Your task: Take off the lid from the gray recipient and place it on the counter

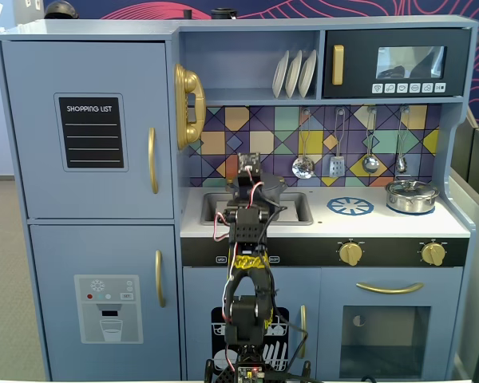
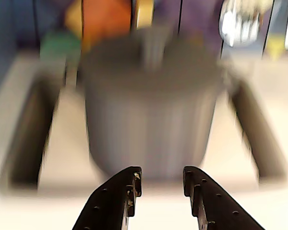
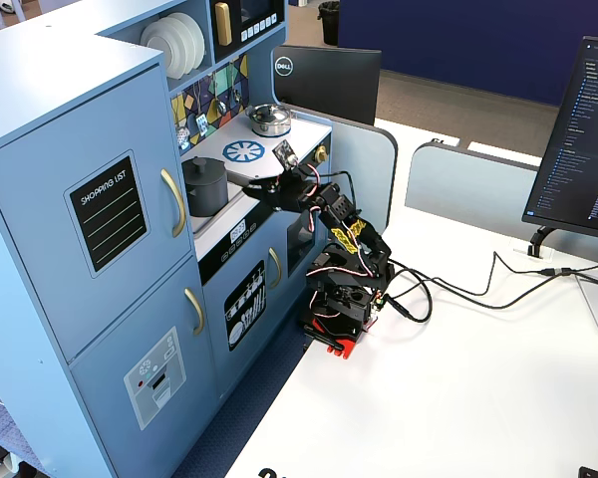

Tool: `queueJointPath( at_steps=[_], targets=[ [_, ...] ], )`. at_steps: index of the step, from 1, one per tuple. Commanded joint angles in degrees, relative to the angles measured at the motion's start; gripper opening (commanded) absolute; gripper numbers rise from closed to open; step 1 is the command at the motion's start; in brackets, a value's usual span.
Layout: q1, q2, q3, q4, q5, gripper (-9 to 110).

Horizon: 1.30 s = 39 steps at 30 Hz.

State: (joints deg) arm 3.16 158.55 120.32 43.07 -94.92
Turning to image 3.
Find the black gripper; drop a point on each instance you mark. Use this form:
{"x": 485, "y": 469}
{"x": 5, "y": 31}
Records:
{"x": 285, "y": 195}

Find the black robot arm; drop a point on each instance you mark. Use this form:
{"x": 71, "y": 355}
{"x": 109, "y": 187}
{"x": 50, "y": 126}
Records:
{"x": 374, "y": 249}

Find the red arm base clamp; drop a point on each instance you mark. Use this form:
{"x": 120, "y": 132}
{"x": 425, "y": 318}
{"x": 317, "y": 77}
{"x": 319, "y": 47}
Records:
{"x": 349, "y": 348}

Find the steel pot with glass lid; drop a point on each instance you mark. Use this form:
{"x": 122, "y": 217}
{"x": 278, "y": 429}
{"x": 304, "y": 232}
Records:
{"x": 269, "y": 119}

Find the dark gray pot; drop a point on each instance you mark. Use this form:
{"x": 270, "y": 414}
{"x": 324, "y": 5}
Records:
{"x": 207, "y": 196}

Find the gold stove knob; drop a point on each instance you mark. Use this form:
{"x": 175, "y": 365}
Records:
{"x": 322, "y": 153}

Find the hanging toy spatula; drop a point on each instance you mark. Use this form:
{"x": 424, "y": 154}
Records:
{"x": 201, "y": 123}

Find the light blue desk divider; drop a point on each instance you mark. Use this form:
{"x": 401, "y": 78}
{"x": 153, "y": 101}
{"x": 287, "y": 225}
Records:
{"x": 364, "y": 169}
{"x": 468, "y": 189}

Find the hanging toy ladle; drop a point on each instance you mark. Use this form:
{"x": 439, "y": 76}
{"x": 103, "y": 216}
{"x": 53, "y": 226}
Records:
{"x": 221, "y": 105}

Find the hanging toy spoon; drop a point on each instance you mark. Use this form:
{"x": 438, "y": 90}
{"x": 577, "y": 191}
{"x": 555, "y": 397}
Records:
{"x": 236, "y": 94}

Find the hanging toy strainer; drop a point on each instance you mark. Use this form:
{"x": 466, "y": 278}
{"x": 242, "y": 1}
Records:
{"x": 182, "y": 134}

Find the black Dell monitor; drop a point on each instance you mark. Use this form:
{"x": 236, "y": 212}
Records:
{"x": 329, "y": 82}

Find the white plate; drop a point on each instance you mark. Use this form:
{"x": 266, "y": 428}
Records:
{"x": 162, "y": 50}
{"x": 201, "y": 40}
{"x": 190, "y": 42}

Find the black trash bin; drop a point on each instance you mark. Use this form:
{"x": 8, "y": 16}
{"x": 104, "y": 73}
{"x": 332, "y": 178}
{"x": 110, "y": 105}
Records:
{"x": 330, "y": 22}

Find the light blue toy kitchen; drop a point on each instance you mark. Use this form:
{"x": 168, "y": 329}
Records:
{"x": 80, "y": 199}

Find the dark blue partition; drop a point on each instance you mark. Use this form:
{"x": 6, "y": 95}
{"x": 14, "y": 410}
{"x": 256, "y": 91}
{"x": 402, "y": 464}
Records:
{"x": 478, "y": 40}

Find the monitor with lit screen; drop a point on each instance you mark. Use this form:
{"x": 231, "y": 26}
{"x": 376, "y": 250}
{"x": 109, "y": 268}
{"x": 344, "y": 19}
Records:
{"x": 578, "y": 149}

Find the small wrist camera board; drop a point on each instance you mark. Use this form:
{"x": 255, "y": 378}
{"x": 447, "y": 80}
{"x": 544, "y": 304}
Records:
{"x": 285, "y": 153}

